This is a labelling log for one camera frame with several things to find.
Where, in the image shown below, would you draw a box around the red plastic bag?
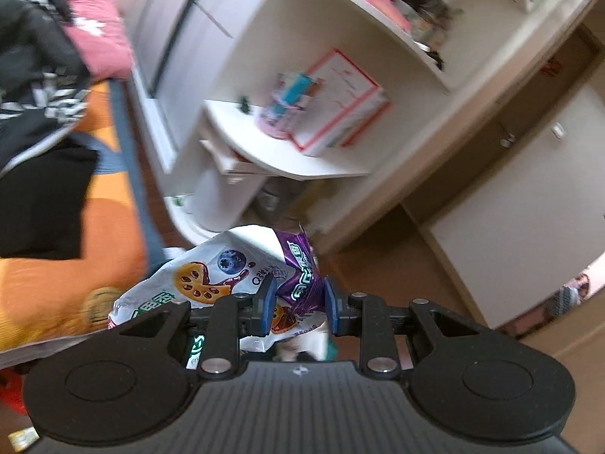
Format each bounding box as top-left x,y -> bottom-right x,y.
0,369 -> 30,418

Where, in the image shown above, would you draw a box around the grey floral mattress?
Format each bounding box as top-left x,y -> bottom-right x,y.
0,326 -> 112,370

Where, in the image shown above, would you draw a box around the white shelf unit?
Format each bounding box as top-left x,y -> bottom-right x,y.
165,0 -> 605,251

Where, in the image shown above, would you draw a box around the pink flower-print quilt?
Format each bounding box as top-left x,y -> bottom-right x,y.
42,0 -> 136,81

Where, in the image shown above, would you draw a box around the white wardrobe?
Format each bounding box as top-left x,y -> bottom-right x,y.
120,0 -> 289,176

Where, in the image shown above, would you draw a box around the black cloth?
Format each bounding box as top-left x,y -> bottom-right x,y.
0,144 -> 100,262

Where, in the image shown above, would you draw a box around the red-bordered book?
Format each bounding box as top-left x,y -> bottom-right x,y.
290,47 -> 385,150

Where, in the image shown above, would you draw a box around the orange floral bedsheet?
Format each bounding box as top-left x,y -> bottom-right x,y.
0,78 -> 166,355

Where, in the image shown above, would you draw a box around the teal marker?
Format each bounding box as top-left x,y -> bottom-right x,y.
279,73 -> 315,106

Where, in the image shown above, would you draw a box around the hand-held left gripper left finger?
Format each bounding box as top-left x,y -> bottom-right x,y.
109,277 -> 277,379

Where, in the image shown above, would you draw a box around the black leaf-print quilt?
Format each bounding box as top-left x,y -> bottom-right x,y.
0,0 -> 93,176

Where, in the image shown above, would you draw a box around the small dark ornaments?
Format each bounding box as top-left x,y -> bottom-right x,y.
402,0 -> 465,70

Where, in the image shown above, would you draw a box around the white purple snack bag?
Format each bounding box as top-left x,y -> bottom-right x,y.
109,224 -> 332,372

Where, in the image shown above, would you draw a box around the white door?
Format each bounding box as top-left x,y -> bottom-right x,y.
402,33 -> 605,336

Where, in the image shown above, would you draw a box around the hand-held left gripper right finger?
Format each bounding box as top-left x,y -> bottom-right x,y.
324,278 -> 495,379

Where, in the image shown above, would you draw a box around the stack of papers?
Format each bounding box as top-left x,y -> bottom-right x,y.
199,139 -> 266,185

